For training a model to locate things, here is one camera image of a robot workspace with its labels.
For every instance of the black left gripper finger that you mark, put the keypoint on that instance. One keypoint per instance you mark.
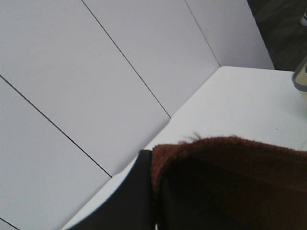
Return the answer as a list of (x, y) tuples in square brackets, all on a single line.
[(129, 206)]

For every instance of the brown towel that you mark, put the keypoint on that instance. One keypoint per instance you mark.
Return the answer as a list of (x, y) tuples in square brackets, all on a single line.
[(229, 183)]

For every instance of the beige plastic storage bin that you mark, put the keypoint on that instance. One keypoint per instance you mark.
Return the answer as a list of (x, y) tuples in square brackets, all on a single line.
[(299, 78)]

